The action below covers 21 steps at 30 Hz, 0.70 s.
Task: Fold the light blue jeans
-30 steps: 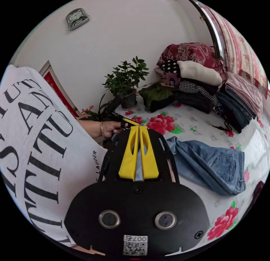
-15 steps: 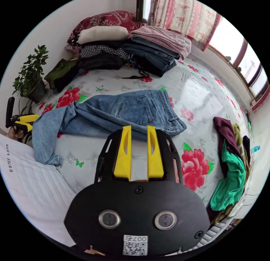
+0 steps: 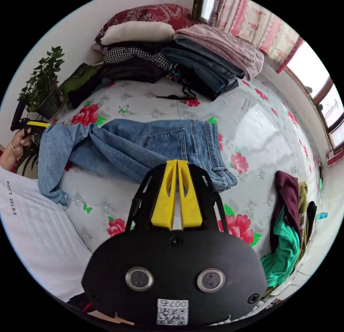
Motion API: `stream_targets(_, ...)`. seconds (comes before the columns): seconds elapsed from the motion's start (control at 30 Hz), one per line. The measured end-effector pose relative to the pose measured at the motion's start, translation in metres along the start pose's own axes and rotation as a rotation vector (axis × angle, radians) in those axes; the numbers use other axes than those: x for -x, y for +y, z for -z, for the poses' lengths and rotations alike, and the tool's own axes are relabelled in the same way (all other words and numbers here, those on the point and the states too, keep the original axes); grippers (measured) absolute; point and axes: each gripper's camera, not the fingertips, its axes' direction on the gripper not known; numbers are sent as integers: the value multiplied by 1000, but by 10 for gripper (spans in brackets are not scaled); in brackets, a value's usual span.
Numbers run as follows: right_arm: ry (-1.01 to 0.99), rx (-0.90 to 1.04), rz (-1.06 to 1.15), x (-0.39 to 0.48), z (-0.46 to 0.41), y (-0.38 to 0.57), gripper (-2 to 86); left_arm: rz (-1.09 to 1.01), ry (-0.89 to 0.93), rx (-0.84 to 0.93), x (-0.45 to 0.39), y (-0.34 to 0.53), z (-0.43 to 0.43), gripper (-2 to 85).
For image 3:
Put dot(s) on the person's body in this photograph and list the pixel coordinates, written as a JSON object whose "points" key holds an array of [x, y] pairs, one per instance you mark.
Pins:
{"points": [[35, 230]]}

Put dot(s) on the person's left hand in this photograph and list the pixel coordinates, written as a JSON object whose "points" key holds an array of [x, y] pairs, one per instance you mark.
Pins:
{"points": [[20, 143]]}

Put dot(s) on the folded pile of clothes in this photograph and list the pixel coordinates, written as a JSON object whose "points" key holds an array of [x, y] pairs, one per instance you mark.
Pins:
{"points": [[193, 66]]}

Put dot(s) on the bed with floral sheet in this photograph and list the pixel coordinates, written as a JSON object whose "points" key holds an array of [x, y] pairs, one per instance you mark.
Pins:
{"points": [[161, 109]]}

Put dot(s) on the heaped pile of clothes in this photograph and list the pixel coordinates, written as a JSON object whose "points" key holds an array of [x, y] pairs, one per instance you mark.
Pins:
{"points": [[287, 230]]}

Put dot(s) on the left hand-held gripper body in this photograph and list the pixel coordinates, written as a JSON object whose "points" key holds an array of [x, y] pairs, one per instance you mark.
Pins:
{"points": [[26, 126]]}

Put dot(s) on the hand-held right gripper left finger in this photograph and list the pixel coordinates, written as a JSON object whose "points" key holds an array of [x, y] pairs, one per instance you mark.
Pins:
{"points": [[163, 197]]}

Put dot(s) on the red patterned pillow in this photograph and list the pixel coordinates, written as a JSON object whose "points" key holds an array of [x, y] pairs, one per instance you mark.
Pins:
{"points": [[153, 15]]}

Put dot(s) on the pink patterned curtain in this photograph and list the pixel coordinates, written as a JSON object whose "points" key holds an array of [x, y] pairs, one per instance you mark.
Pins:
{"points": [[255, 23]]}

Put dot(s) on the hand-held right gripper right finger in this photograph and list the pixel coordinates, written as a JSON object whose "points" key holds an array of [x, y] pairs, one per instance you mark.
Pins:
{"points": [[190, 200]]}

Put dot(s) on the light blue jeans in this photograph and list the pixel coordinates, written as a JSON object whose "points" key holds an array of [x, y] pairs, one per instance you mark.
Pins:
{"points": [[126, 149]]}

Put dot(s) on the potted green plant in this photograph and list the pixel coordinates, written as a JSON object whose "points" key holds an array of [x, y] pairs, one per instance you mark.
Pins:
{"points": [[44, 82]]}

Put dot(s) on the wooden framed window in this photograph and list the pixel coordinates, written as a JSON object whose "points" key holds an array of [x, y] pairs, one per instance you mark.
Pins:
{"points": [[319, 95], [205, 3]]}

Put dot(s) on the person's left forearm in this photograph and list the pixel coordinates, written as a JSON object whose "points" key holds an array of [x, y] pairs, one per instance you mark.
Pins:
{"points": [[7, 160]]}

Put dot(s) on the white pillow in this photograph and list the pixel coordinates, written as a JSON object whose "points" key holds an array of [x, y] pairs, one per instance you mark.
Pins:
{"points": [[137, 32]]}

